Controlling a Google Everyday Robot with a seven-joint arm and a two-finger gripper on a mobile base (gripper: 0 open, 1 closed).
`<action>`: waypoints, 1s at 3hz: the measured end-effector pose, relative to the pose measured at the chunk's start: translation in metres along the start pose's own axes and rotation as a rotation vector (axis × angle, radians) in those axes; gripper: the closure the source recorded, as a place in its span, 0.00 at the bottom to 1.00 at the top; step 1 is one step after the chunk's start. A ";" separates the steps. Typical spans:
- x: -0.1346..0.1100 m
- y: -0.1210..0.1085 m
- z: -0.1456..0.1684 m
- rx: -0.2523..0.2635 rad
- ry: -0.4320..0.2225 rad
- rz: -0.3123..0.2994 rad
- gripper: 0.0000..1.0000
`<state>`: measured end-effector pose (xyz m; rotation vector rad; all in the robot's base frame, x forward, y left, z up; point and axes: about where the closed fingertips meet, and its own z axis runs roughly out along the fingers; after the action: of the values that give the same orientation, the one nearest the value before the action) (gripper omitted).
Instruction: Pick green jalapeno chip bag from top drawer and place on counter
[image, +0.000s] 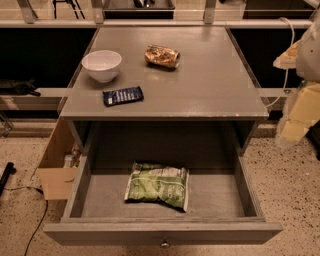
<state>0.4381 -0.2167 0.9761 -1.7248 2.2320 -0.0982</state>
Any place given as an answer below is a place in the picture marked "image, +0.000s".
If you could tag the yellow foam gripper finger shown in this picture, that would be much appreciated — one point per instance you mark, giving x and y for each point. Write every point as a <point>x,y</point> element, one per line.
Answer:
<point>301,112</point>
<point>287,60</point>

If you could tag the green jalapeno chip bag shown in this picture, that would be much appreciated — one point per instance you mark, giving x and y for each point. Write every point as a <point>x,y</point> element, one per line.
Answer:
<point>150,182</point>

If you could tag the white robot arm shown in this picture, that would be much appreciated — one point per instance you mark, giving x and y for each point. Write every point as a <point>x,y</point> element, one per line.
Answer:
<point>308,55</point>

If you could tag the open grey top drawer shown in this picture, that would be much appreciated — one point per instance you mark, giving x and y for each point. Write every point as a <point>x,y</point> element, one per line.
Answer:
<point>222,205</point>

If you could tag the metal drawer knob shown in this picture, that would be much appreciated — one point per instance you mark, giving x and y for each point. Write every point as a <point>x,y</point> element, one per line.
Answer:
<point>164,244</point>

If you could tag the crushed golden soda can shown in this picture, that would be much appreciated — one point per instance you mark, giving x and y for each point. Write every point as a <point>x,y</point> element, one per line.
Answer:
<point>162,56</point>

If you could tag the white ceramic bowl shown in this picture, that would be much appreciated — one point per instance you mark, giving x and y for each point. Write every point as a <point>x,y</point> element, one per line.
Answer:
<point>103,65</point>

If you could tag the bottle inside cardboard box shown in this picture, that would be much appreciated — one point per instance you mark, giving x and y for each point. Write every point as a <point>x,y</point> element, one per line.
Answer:
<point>69,161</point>

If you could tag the brown cardboard box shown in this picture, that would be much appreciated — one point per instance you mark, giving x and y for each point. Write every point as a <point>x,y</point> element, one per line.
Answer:
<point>55,177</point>

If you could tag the black object on ledge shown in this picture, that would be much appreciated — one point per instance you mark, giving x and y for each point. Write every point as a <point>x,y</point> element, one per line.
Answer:
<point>18,87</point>

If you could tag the black bar on floor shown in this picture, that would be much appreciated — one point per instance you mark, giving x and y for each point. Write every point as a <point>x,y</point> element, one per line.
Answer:
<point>9,169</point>

